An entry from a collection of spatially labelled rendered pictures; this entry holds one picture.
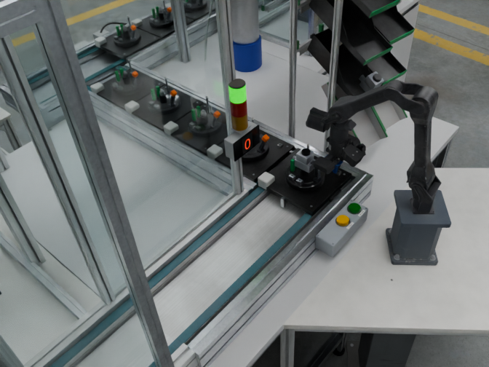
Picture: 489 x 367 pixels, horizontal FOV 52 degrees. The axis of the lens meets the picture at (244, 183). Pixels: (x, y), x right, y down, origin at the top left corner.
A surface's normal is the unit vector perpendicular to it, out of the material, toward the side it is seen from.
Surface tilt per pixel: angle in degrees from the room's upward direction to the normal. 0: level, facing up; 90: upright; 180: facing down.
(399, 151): 0
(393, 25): 25
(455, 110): 0
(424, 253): 90
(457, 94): 0
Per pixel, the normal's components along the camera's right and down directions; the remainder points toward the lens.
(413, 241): -0.06, 0.69
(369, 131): 0.41, -0.15
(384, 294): -0.05, -0.73
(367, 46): 0.22, -0.44
